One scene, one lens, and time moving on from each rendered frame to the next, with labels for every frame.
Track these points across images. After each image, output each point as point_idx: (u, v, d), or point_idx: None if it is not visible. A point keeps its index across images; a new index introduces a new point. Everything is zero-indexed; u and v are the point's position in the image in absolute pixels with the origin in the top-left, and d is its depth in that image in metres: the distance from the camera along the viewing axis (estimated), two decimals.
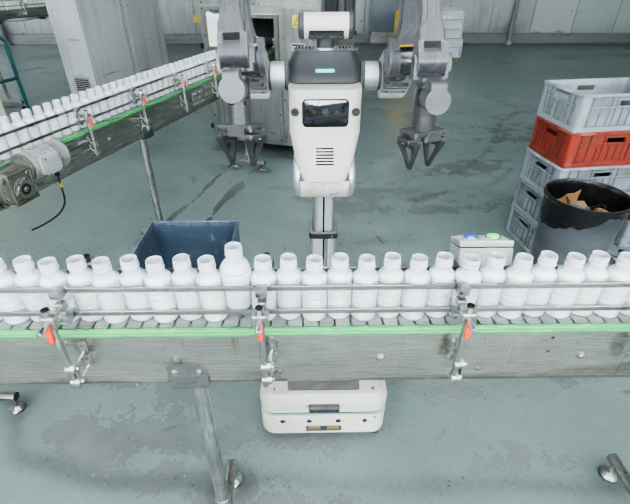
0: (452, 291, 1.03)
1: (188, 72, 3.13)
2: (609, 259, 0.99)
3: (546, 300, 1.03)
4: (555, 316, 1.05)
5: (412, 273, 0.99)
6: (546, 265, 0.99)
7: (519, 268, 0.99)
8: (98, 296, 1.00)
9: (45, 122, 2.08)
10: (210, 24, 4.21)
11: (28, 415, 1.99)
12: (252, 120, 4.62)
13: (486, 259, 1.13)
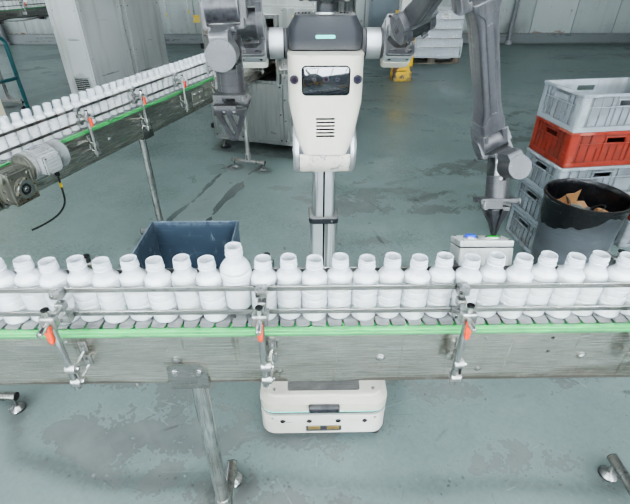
0: (452, 291, 1.03)
1: (188, 72, 3.13)
2: (609, 259, 0.99)
3: (546, 300, 1.03)
4: (555, 316, 1.05)
5: (413, 273, 0.99)
6: (546, 265, 0.99)
7: (519, 268, 0.99)
8: (98, 296, 1.00)
9: (45, 122, 2.08)
10: (210, 24, 4.21)
11: (28, 415, 1.99)
12: (252, 120, 4.62)
13: (486, 259, 1.13)
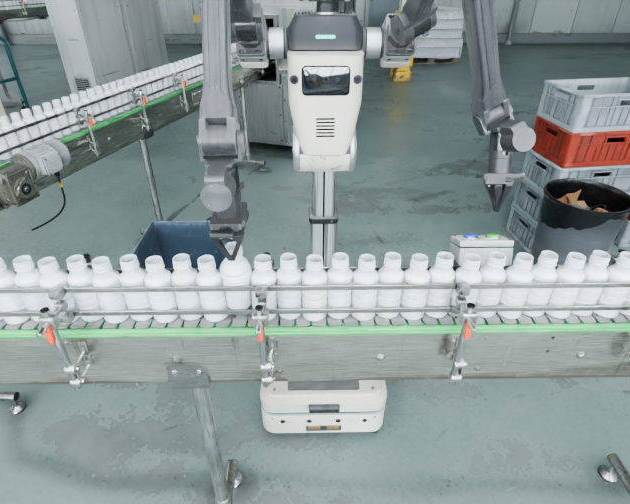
0: (452, 291, 1.03)
1: (188, 72, 3.13)
2: (609, 259, 0.99)
3: (546, 300, 1.03)
4: (555, 316, 1.05)
5: (413, 273, 0.99)
6: (546, 265, 0.99)
7: (519, 268, 0.99)
8: (98, 296, 1.00)
9: (45, 122, 2.08)
10: None
11: (28, 415, 1.99)
12: (252, 120, 4.62)
13: (486, 259, 1.13)
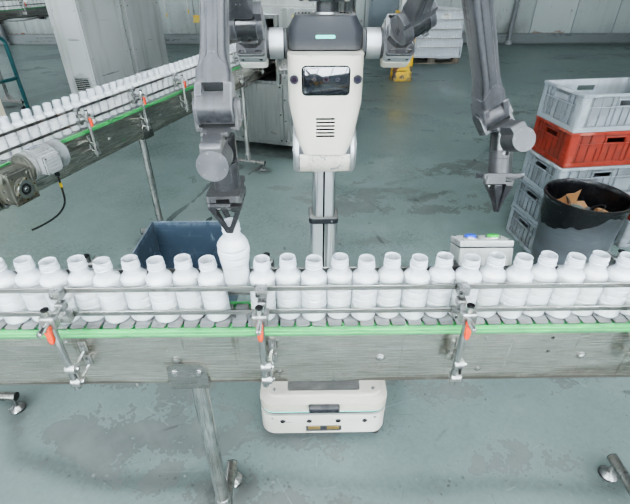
0: (452, 291, 1.03)
1: (188, 72, 3.13)
2: (609, 259, 0.99)
3: (546, 300, 1.03)
4: (555, 316, 1.05)
5: (412, 273, 0.99)
6: (546, 265, 0.99)
7: (519, 268, 0.99)
8: (98, 296, 1.00)
9: (45, 122, 2.08)
10: None
11: (28, 415, 1.99)
12: (252, 120, 4.62)
13: (486, 259, 1.13)
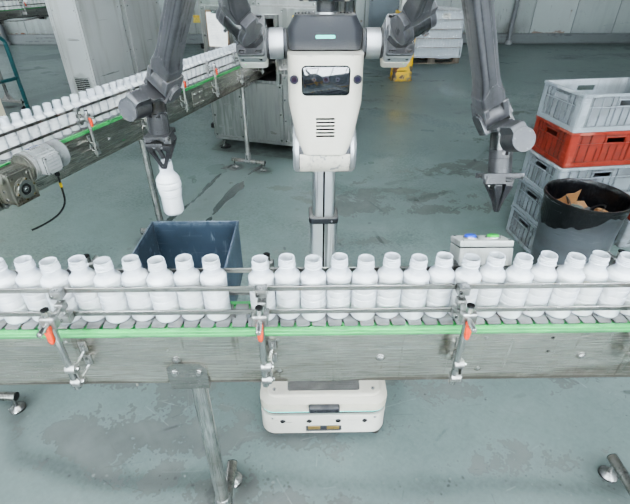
0: (452, 291, 1.03)
1: (188, 72, 3.13)
2: (609, 259, 0.99)
3: (546, 300, 1.03)
4: (555, 316, 1.05)
5: (412, 273, 0.99)
6: (546, 265, 0.99)
7: (519, 268, 0.99)
8: (99, 296, 1.00)
9: (45, 122, 2.08)
10: (210, 24, 4.21)
11: (28, 415, 1.99)
12: (252, 120, 4.62)
13: (486, 259, 1.13)
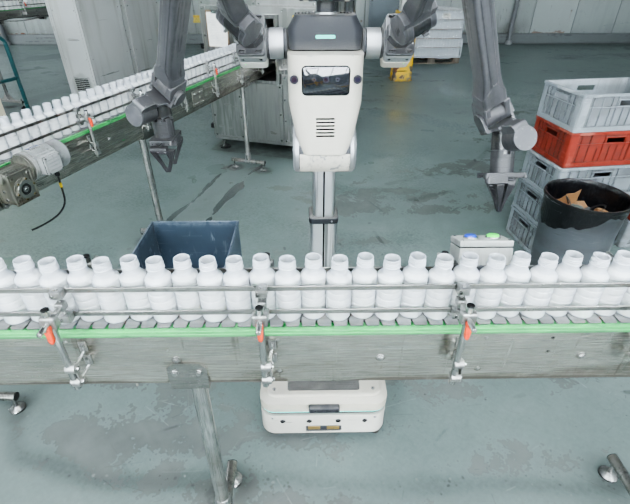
0: (426, 291, 1.03)
1: (188, 72, 3.13)
2: (582, 259, 0.99)
3: (520, 300, 1.03)
4: (529, 316, 1.05)
5: (385, 273, 0.99)
6: (519, 265, 0.99)
7: (492, 268, 0.99)
8: (97, 296, 1.00)
9: (45, 122, 2.08)
10: (210, 24, 4.21)
11: (28, 415, 1.99)
12: (252, 120, 4.62)
13: (486, 259, 1.13)
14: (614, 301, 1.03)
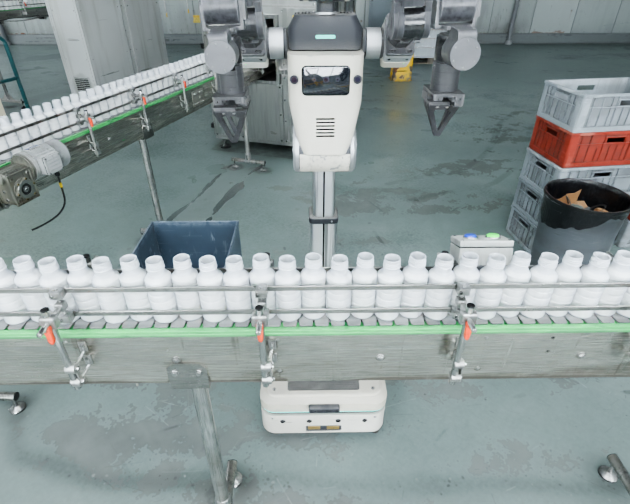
0: (426, 291, 1.03)
1: (188, 72, 3.13)
2: (582, 259, 0.99)
3: (520, 300, 1.03)
4: (529, 316, 1.05)
5: (385, 273, 0.99)
6: (519, 265, 0.99)
7: (492, 268, 0.99)
8: (97, 296, 1.00)
9: (45, 122, 2.08)
10: (210, 24, 4.21)
11: (28, 415, 1.99)
12: (252, 120, 4.62)
13: (486, 259, 1.13)
14: (614, 301, 1.03)
